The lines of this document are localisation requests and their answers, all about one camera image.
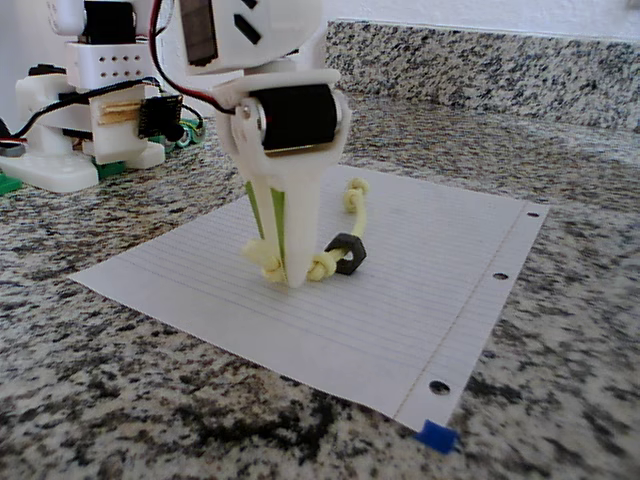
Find yellow knotted rope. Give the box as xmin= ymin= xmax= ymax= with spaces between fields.
xmin=242 ymin=178 xmax=371 ymax=284

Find black hex nut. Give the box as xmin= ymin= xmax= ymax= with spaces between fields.
xmin=324 ymin=232 xmax=368 ymax=275

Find dark green round connector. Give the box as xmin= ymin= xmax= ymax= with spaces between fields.
xmin=167 ymin=119 xmax=206 ymax=150

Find lined white paper sheet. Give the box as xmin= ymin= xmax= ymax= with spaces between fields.
xmin=69 ymin=163 xmax=550 ymax=432

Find black controller circuit board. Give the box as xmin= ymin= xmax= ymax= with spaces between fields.
xmin=138 ymin=95 xmax=184 ymax=139

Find wooden shim sticks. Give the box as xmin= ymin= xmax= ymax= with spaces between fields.
xmin=99 ymin=102 xmax=142 ymax=126

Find granite backsplash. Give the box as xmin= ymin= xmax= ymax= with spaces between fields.
xmin=324 ymin=18 xmax=640 ymax=134

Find blue tape piece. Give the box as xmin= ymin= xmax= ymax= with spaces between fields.
xmin=412 ymin=419 xmax=461 ymax=455

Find red black servo wire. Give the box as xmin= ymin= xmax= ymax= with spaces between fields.
xmin=148 ymin=0 xmax=239 ymax=115

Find black cable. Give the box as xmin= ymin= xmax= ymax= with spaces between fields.
xmin=9 ymin=74 xmax=166 ymax=139

